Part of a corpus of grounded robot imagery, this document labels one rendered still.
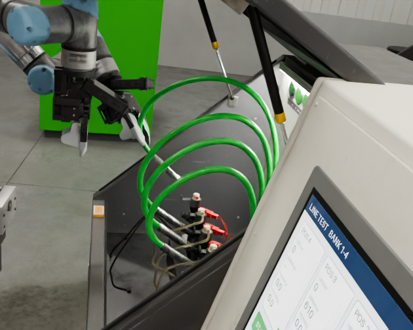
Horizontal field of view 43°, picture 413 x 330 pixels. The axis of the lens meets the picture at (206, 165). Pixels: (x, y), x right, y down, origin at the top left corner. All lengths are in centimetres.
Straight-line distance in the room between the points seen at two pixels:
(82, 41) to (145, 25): 327
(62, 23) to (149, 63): 339
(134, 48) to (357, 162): 382
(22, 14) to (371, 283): 78
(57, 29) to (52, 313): 184
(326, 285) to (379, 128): 22
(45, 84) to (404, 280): 101
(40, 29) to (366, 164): 67
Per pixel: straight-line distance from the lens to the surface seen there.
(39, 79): 137
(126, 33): 444
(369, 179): 70
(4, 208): 157
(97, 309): 124
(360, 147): 74
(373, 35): 812
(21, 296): 284
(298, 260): 79
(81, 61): 118
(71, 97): 121
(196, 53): 771
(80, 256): 312
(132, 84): 140
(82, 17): 116
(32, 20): 108
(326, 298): 71
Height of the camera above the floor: 173
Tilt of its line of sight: 23 degrees down
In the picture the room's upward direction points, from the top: 8 degrees clockwise
